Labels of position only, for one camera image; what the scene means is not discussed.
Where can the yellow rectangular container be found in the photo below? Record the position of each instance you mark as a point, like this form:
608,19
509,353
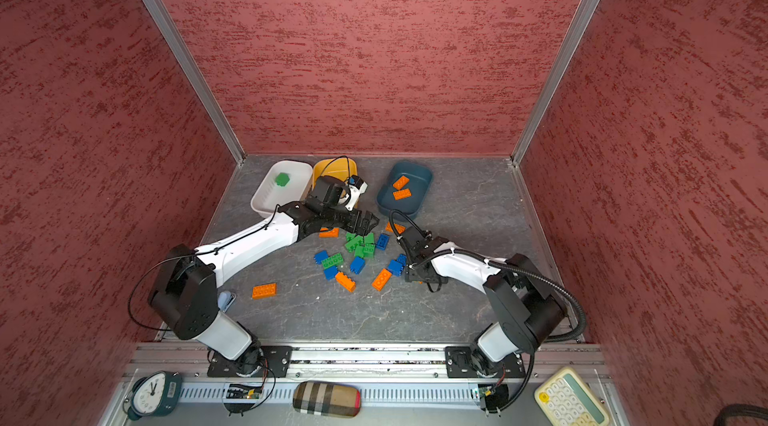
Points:
341,168

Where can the green long lego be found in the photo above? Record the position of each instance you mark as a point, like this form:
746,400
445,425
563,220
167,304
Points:
333,261
355,246

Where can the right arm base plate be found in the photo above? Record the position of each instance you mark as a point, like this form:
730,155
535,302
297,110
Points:
470,362

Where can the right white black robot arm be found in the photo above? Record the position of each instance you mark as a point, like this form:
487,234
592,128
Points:
527,305

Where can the blue lego pair right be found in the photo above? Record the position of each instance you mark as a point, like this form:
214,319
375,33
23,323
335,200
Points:
397,266

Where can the blue lego far left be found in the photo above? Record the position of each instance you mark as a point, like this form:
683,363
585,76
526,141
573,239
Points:
320,257

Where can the green long lego centre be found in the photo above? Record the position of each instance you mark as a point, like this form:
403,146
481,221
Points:
355,246

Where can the green lego cluster right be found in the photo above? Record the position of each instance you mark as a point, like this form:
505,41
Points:
369,247

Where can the white rectangular container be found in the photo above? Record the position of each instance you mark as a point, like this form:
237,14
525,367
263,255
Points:
269,195

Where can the blue lego upper right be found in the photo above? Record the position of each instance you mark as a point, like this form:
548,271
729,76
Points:
382,242

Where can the orange lego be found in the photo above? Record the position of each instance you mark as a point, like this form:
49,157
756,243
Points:
401,194
395,228
345,281
381,280
401,183
329,233

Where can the green long lego left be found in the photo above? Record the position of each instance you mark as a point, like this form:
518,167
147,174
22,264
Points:
333,261

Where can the plaid fabric pouch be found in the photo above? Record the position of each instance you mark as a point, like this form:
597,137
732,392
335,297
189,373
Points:
327,399

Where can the teal rectangular container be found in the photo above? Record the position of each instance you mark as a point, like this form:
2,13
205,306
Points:
420,181

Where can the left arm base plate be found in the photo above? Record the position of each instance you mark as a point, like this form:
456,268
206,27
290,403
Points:
270,361

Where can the green analog clock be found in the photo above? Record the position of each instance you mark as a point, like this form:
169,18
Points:
154,395

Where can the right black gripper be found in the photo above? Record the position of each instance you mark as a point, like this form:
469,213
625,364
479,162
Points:
412,275

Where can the yellow green calculator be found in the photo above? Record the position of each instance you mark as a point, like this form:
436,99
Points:
566,400

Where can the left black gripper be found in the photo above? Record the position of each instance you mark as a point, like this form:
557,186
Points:
364,226

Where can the blue lego lower left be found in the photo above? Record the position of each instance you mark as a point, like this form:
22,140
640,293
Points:
330,273

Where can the orange lego near left arm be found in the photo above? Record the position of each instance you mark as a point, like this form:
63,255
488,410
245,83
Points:
264,291

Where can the blue lego bottom centre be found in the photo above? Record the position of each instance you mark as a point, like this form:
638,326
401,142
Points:
357,265

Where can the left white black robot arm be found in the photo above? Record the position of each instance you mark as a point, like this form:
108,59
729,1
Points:
185,290

